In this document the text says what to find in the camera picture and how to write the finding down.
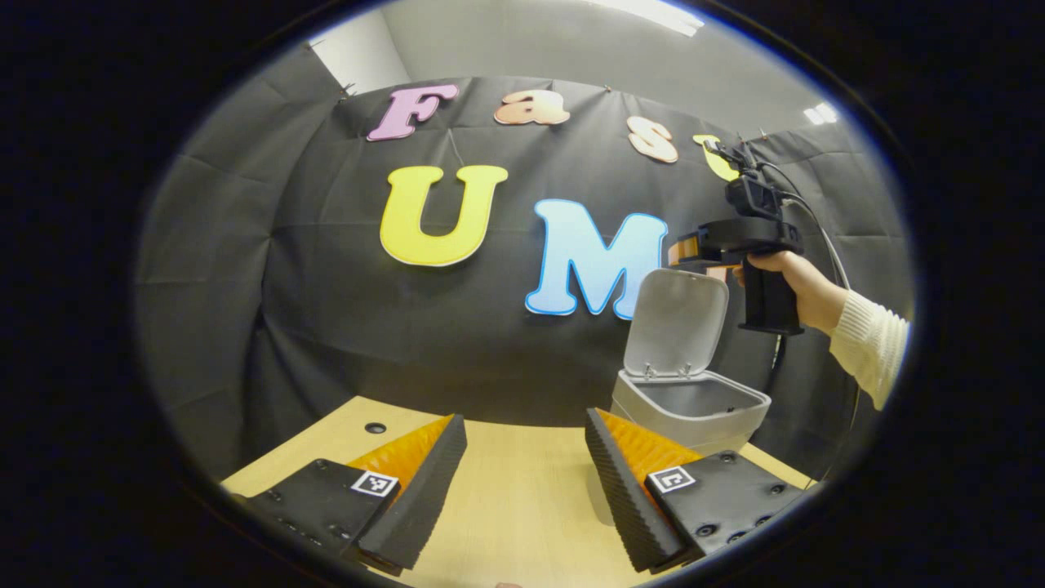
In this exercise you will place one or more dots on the wooden desktop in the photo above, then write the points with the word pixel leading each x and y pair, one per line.
pixel 522 506

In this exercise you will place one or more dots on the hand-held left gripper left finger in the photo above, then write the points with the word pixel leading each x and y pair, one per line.
pixel 429 498

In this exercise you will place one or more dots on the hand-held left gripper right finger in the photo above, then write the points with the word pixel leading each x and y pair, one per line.
pixel 624 498

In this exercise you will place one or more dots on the small ceiling light panel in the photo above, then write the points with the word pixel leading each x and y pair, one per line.
pixel 821 113

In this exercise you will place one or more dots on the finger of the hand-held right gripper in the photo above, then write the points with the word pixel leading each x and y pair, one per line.
pixel 684 249
pixel 718 273

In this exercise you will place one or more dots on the large ceiling light panel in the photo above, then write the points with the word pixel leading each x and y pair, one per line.
pixel 653 15

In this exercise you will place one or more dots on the white desktop garbage bin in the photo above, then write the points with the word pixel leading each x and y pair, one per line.
pixel 678 327

